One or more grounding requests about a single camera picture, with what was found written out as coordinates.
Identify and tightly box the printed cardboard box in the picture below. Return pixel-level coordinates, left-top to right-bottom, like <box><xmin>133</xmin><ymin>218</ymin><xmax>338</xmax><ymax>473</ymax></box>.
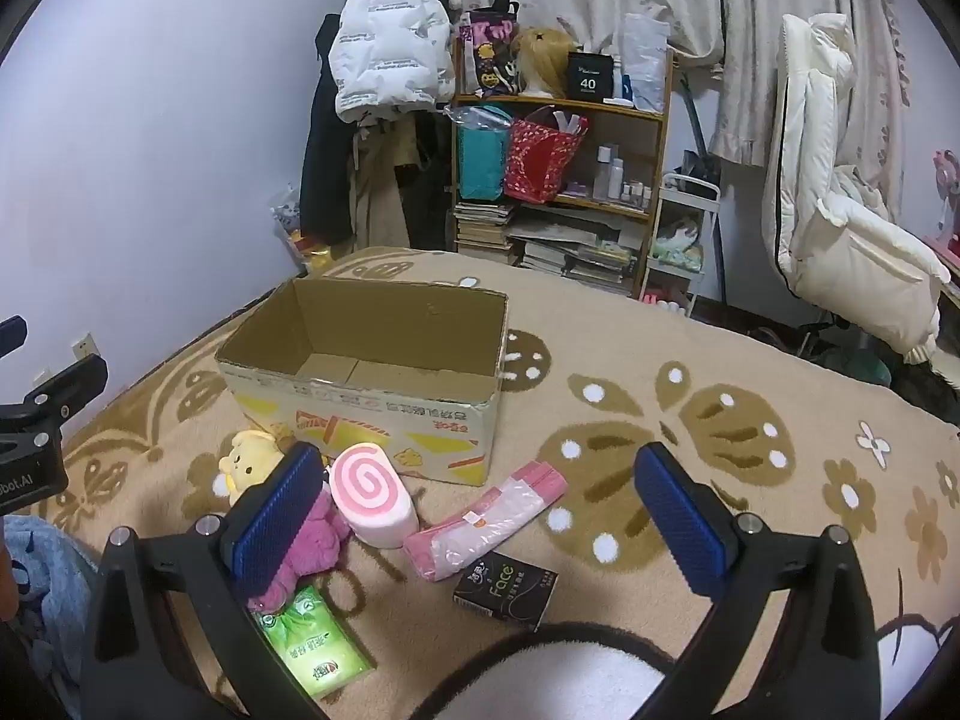
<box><xmin>215</xmin><ymin>276</ymin><xmax>509</xmax><ymax>488</ymax></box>

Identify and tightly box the wooden shelf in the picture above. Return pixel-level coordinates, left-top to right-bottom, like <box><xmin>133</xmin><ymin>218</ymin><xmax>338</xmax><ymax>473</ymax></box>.
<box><xmin>450</xmin><ymin>34</ymin><xmax>673</xmax><ymax>301</ymax></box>

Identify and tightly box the beige hanging garment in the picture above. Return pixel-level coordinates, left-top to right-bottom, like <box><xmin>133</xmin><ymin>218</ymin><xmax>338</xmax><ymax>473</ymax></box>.
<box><xmin>349</xmin><ymin>120</ymin><xmax>422</xmax><ymax>250</ymax></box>

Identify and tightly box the blonde wig head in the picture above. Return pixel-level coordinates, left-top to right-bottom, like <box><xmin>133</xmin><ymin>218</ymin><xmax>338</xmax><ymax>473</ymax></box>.
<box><xmin>514</xmin><ymin>26</ymin><xmax>571</xmax><ymax>99</ymax></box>

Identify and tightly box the stack of books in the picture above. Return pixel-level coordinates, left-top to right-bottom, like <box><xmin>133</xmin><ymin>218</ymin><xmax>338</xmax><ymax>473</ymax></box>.
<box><xmin>454</xmin><ymin>200</ymin><xmax>518</xmax><ymax>261</ymax></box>

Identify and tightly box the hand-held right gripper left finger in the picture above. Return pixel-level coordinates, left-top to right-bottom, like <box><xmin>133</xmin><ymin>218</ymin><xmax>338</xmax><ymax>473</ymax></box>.
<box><xmin>79</xmin><ymin>441</ymin><xmax>331</xmax><ymax>720</ymax></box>

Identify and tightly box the pink bear plush keychain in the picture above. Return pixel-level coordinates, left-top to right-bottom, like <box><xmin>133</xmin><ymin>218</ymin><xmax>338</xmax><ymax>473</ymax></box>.
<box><xmin>247</xmin><ymin>491</ymin><xmax>355</xmax><ymax>614</ymax></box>

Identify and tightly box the pile of magazines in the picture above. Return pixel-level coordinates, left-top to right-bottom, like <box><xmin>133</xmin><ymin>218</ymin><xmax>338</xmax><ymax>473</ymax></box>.
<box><xmin>510</xmin><ymin>221</ymin><xmax>640</xmax><ymax>298</ymax></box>

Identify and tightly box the pink plastic packet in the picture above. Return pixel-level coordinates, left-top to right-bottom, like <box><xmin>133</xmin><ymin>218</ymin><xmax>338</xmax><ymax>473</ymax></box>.
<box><xmin>403</xmin><ymin>461</ymin><xmax>569</xmax><ymax>583</ymax></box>

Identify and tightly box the yellow bear plush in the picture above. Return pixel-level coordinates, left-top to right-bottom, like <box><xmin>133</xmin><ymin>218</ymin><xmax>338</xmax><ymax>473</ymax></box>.
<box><xmin>217</xmin><ymin>429</ymin><xmax>290</xmax><ymax>505</ymax></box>

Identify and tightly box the red patterned bag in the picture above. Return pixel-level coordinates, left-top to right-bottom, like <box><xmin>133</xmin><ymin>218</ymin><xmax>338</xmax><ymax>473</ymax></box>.
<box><xmin>504</xmin><ymin>109</ymin><xmax>590</xmax><ymax>204</ymax></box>

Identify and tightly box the teal bag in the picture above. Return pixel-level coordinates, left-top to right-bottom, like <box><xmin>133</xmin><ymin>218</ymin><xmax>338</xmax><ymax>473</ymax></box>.
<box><xmin>457</xmin><ymin>105</ymin><xmax>515</xmax><ymax>202</ymax></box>

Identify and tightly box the pink and black printed bag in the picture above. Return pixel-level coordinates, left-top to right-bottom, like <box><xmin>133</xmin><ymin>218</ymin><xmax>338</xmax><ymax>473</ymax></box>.
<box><xmin>459</xmin><ymin>0</ymin><xmax>521</xmax><ymax>98</ymax></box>

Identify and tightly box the green tissue pack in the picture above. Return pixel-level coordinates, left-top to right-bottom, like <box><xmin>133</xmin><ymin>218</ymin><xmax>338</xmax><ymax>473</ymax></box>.
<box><xmin>255</xmin><ymin>585</ymin><xmax>380</xmax><ymax>701</ymax></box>

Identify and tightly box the clear plastic bag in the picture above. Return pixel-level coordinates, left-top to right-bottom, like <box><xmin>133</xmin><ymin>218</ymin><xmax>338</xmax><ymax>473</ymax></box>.
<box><xmin>619</xmin><ymin>13</ymin><xmax>671</xmax><ymax>112</ymax></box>

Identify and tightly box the pink swirl roll plush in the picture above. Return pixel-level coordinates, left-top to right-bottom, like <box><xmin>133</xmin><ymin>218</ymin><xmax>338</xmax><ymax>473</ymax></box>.
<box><xmin>330</xmin><ymin>444</ymin><xmax>419</xmax><ymax>548</ymax></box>

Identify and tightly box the black hanging coat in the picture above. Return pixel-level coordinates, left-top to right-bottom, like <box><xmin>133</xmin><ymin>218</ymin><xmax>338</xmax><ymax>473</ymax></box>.
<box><xmin>300</xmin><ymin>13</ymin><xmax>355</xmax><ymax>248</ymax></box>

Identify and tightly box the blue fleece cloth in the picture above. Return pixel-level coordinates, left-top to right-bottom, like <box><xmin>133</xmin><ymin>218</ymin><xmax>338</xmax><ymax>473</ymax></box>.
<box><xmin>0</xmin><ymin>514</ymin><xmax>100</xmax><ymax>720</ymax></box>

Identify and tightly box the white puffer jacket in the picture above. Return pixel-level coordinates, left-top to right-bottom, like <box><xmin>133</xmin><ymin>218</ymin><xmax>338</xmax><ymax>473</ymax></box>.
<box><xmin>328</xmin><ymin>0</ymin><xmax>455</xmax><ymax>125</ymax></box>

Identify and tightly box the black tissue pack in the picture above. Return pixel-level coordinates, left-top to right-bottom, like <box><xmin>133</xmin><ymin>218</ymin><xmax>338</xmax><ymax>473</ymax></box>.
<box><xmin>452</xmin><ymin>551</ymin><xmax>559</xmax><ymax>633</ymax></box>

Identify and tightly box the beige flower-print blanket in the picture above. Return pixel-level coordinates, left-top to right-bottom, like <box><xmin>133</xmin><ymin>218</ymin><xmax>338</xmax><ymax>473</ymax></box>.
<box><xmin>45</xmin><ymin>246</ymin><xmax>960</xmax><ymax>720</ymax></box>

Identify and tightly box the row of toiletry bottles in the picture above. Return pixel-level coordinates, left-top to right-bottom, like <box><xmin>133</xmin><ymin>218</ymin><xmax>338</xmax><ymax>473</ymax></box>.
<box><xmin>595</xmin><ymin>142</ymin><xmax>655</xmax><ymax>211</ymax></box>

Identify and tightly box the black box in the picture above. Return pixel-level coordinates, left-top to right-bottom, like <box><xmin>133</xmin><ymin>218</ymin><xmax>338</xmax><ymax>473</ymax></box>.
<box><xmin>566</xmin><ymin>51</ymin><xmax>617</xmax><ymax>101</ymax></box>

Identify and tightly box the yellow plastic bag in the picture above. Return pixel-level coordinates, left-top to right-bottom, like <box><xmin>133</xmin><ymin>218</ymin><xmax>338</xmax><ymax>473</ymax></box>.
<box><xmin>289</xmin><ymin>231</ymin><xmax>335</xmax><ymax>272</ymax></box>

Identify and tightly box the beige curtain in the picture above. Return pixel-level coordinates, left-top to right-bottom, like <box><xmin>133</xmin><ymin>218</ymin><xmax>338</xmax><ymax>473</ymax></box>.
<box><xmin>450</xmin><ymin>0</ymin><xmax>913</xmax><ymax>166</ymax></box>

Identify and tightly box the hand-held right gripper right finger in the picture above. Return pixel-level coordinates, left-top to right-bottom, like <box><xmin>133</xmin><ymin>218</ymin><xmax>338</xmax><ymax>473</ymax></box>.
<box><xmin>634</xmin><ymin>441</ymin><xmax>883</xmax><ymax>720</ymax></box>

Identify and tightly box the cream padded chair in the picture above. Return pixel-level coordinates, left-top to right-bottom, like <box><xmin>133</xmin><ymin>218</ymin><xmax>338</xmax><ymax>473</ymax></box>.
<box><xmin>761</xmin><ymin>13</ymin><xmax>952</xmax><ymax>365</ymax></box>

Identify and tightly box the white trolley cart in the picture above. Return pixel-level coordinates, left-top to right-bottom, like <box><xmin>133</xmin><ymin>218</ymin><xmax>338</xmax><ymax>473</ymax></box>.
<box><xmin>641</xmin><ymin>172</ymin><xmax>722</xmax><ymax>317</ymax></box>

